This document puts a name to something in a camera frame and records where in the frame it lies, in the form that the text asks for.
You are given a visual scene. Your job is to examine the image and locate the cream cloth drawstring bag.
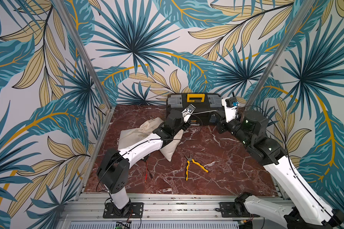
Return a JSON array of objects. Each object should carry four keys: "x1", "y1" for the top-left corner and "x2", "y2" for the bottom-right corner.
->
[{"x1": 153, "y1": 110, "x2": 198, "y2": 162}]

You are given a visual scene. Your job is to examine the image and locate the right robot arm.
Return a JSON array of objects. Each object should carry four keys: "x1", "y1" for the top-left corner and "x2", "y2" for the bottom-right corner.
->
[{"x1": 217, "y1": 108, "x2": 344, "y2": 229}]

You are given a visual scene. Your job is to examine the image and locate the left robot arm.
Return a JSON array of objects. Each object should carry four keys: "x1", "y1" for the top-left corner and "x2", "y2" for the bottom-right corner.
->
[{"x1": 97, "y1": 106, "x2": 195, "y2": 215}]

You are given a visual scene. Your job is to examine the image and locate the black plastic toolbox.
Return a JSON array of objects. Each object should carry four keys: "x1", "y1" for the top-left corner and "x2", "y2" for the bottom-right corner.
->
[{"x1": 166, "y1": 93, "x2": 225, "y2": 126}]

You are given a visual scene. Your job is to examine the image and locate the red test probe lead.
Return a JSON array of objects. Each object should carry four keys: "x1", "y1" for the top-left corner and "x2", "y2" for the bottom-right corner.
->
[{"x1": 145, "y1": 160, "x2": 148, "y2": 182}]

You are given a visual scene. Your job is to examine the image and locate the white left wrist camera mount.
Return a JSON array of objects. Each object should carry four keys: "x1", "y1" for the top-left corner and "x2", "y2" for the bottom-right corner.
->
[{"x1": 182, "y1": 105, "x2": 196, "y2": 122}]

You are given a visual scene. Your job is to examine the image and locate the yellow toolbox handle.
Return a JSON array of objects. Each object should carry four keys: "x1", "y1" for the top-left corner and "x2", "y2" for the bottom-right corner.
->
[{"x1": 186, "y1": 93, "x2": 205, "y2": 103}]

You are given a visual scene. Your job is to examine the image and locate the yellow handled pliers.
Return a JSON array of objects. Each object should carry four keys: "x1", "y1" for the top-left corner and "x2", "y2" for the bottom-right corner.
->
[{"x1": 184, "y1": 154, "x2": 209, "y2": 181}]

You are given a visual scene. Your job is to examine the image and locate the aluminium corner post right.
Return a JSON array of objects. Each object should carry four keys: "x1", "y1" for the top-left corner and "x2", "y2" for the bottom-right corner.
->
[{"x1": 245, "y1": 1, "x2": 315, "y2": 108}]

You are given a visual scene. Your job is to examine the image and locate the aluminium corner post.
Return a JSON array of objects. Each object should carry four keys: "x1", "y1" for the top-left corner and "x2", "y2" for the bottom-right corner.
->
[
  {"x1": 52, "y1": 0, "x2": 112, "y2": 111},
  {"x1": 245, "y1": 1, "x2": 315, "y2": 108}
]

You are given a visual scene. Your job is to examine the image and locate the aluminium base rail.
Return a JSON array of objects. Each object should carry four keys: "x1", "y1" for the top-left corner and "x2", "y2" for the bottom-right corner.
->
[{"x1": 57, "y1": 193, "x2": 242, "y2": 229}]

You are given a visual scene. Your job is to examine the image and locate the aluminium corner post left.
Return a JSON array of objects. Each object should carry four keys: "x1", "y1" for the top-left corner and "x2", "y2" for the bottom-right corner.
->
[{"x1": 52, "y1": 0, "x2": 112, "y2": 111}]

